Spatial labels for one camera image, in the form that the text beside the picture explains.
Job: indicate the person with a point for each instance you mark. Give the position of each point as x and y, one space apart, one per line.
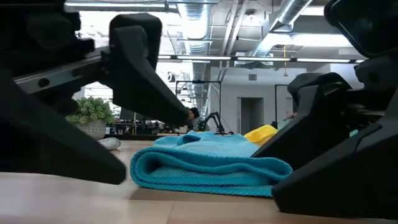
290 116
194 116

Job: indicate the green plant in dotted pot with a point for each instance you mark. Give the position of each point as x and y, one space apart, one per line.
90 115

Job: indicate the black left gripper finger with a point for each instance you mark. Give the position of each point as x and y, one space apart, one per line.
136 62
46 140

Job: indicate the yellow microfiber towel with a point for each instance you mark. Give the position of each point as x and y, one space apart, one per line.
261 134

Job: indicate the silver ribbed air duct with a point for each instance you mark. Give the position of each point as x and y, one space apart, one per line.
194 25
289 12

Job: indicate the blue microfiber towel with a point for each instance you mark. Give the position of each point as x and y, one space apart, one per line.
202 168

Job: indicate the grey waffle-weave towel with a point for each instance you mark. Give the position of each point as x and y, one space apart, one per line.
109 143

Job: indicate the black background robot arm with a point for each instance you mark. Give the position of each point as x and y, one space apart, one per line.
214 119

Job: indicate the black metal frame stand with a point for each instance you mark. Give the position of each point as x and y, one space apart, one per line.
275 102

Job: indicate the black background monitor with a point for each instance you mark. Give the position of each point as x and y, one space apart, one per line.
127 113

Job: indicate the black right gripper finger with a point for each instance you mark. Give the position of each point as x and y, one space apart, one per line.
317 118
357 180

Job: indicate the ceiling light strip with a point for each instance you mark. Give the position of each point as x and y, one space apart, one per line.
264 58

